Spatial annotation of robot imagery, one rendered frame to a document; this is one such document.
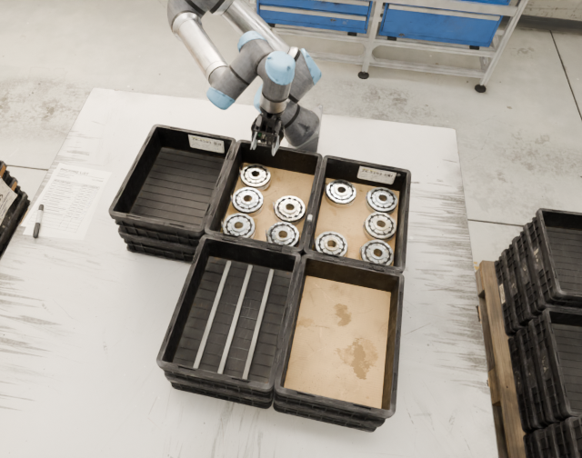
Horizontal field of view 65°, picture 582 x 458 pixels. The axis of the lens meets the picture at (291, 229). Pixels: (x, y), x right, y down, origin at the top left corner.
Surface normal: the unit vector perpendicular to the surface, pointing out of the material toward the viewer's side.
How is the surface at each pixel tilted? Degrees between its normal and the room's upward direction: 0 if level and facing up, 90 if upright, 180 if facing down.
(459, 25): 90
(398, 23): 90
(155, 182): 0
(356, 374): 0
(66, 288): 0
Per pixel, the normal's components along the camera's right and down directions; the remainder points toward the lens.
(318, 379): 0.05, -0.55
